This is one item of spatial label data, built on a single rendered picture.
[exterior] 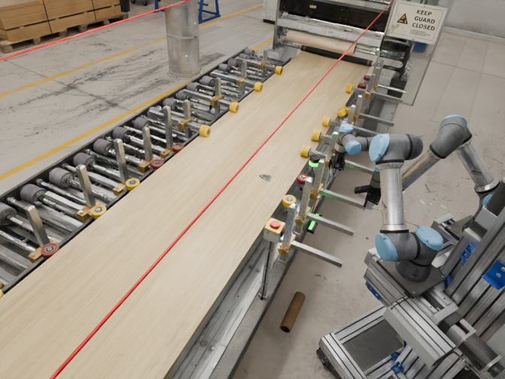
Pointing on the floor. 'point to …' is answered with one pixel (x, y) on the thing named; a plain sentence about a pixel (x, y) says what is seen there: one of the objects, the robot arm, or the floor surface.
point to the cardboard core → (292, 312)
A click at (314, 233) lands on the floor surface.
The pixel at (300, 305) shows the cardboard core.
